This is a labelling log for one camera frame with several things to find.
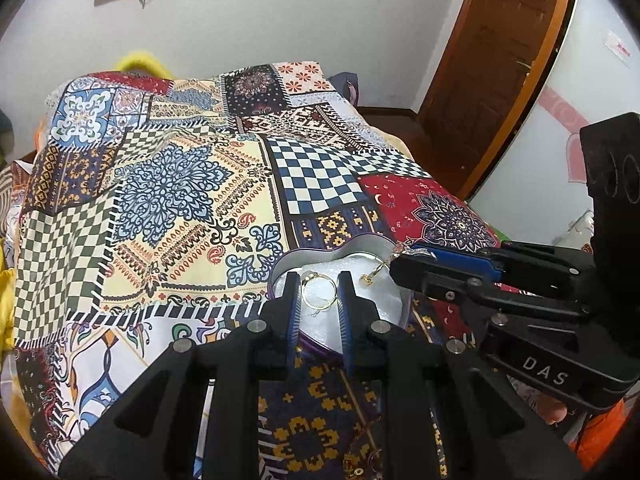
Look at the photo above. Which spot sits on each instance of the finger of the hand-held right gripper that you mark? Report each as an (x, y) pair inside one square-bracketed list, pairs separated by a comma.
[(460, 259), (430, 277)]

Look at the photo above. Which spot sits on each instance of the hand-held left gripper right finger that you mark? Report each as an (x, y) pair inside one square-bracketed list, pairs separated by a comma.
[(345, 322)]

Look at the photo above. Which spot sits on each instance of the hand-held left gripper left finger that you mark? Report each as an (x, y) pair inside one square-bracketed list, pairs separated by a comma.
[(295, 312)]

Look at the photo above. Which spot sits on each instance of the heart-shaped tin box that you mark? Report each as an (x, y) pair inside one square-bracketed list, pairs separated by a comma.
[(372, 317)]

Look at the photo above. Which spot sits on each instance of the gold bangle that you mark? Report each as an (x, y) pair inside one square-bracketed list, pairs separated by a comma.
[(308, 275)]

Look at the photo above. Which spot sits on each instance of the gold earring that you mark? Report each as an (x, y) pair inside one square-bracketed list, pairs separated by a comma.
[(371, 278)]

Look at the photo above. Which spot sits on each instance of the dark wooden headboard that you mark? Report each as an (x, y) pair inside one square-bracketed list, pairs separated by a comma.
[(395, 122)]

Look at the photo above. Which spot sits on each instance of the patchwork printed blanket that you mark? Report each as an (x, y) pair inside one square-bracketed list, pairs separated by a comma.
[(165, 200)]

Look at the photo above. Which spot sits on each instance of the brown wooden door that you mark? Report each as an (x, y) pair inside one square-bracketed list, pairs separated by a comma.
[(495, 60)]

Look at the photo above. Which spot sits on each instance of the purple pillow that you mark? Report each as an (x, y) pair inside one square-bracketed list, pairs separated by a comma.
[(347, 87)]

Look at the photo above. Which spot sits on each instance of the orange cloth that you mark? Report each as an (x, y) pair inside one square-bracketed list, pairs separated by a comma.
[(607, 430)]

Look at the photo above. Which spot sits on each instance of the yellow cloth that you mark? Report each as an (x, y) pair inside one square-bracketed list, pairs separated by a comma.
[(7, 305)]

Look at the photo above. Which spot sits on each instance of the yellow plush item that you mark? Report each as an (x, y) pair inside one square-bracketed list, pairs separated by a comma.
[(145, 62)]

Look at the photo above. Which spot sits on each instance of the pink wall sticker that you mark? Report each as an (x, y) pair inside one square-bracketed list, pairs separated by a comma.
[(570, 120)]

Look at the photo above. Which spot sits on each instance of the red wall label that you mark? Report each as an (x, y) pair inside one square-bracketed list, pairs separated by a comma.
[(620, 47)]

